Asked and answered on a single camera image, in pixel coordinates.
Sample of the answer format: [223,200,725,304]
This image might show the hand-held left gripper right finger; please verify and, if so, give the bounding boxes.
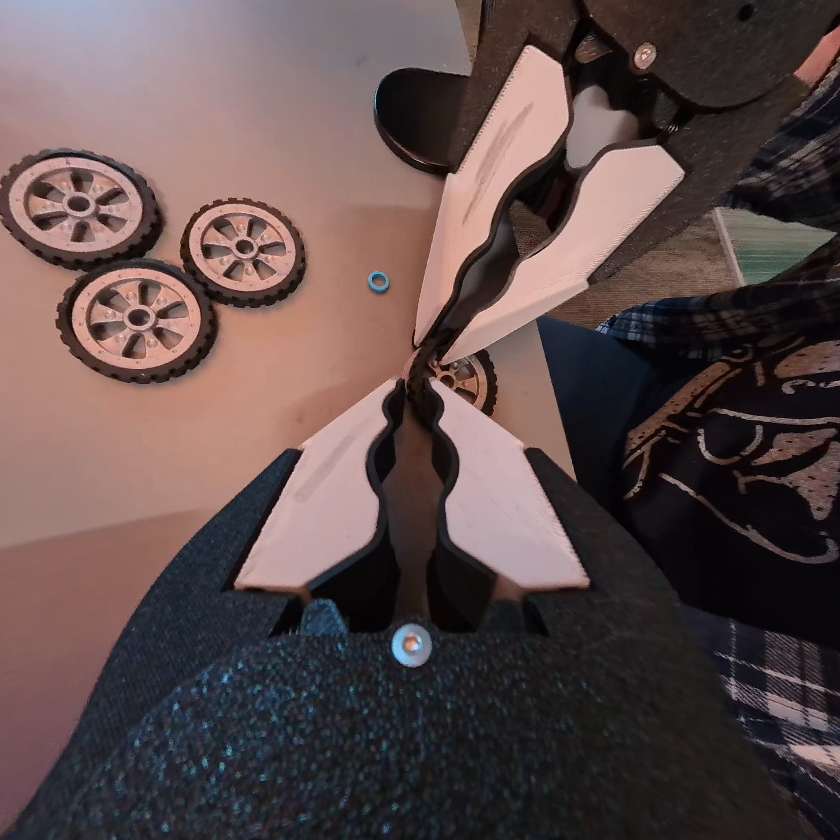
[423,379,590,632]

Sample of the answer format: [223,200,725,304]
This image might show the person's dark trousers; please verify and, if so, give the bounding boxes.
[537,315,657,513]

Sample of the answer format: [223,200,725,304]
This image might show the grey toy wheel black tyre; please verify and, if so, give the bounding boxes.
[402,341,497,421]
[57,258,217,385]
[0,150,161,271]
[180,197,306,308]

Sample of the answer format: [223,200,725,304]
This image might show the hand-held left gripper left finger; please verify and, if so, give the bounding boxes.
[234,379,406,632]

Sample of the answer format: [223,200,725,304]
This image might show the person's dark printed t-shirt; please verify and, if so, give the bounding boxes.
[617,328,840,651]

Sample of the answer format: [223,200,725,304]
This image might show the person's plaid shirt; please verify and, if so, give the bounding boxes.
[594,230,840,840]

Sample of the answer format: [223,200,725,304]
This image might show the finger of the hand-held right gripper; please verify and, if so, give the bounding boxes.
[412,46,574,347]
[445,143,686,362]

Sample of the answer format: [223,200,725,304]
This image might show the person's right forearm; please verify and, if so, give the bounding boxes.
[722,75,840,231]

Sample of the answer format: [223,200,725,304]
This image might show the person's right hand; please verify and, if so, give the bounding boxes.
[794,36,840,89]

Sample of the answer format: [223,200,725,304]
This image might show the black desk clamp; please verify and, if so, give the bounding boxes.
[373,67,473,175]

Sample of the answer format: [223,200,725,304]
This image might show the teal striped floor mat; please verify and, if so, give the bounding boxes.
[712,206,836,287]

